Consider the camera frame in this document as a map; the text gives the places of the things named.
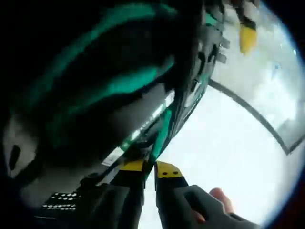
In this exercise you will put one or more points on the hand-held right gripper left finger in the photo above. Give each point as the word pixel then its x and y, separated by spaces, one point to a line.
pixel 124 205

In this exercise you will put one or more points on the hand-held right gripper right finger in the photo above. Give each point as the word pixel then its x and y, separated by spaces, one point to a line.
pixel 171 202

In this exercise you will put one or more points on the row of screwdriver bits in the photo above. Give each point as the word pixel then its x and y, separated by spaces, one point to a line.
pixel 62 201

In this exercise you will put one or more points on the black toolbox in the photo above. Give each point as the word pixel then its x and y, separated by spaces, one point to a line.
pixel 59 176

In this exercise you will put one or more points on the green-edged tool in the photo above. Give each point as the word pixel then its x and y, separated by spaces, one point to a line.
pixel 164 128

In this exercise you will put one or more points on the person's right hand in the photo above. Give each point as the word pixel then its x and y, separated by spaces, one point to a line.
pixel 221 198

